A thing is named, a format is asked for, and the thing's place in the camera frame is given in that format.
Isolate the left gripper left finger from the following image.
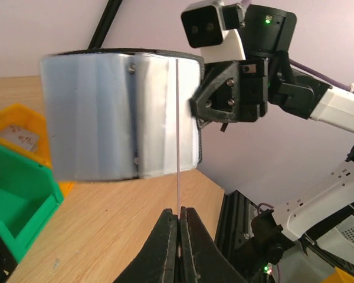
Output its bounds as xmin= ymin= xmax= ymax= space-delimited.
xmin=114 ymin=208 xmax=178 ymax=283

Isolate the black leather card holder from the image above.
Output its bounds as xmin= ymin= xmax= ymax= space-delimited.
xmin=40 ymin=48 xmax=204 ymax=182

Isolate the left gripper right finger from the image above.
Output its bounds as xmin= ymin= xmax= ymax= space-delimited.
xmin=179 ymin=207 xmax=246 ymax=283

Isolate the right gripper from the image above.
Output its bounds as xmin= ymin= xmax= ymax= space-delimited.
xmin=189 ymin=51 xmax=289 ymax=130

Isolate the right yellow bin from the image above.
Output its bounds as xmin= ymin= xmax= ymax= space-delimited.
xmin=0 ymin=104 xmax=74 ymax=201

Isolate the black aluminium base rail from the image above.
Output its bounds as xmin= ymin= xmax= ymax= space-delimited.
xmin=214 ymin=190 xmax=257 ymax=264

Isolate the right frame post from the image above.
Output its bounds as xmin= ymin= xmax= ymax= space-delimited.
xmin=88 ymin=0 xmax=122 ymax=50

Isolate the white perforated basket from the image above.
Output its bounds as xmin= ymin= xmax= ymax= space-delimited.
xmin=336 ymin=215 xmax=354 ymax=244

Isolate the green bin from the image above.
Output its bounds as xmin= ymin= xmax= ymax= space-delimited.
xmin=0 ymin=145 xmax=64 ymax=262

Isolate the white patterned card stack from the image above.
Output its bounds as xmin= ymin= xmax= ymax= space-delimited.
xmin=0 ymin=124 xmax=40 ymax=152

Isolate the yellow bin on floor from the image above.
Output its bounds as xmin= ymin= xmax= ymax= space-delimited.
xmin=325 ymin=267 xmax=354 ymax=283

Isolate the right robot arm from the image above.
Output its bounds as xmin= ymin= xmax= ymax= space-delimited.
xmin=181 ymin=1 xmax=354 ymax=279

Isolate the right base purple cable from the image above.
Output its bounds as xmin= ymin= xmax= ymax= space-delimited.
xmin=255 ymin=202 xmax=275 ymax=216

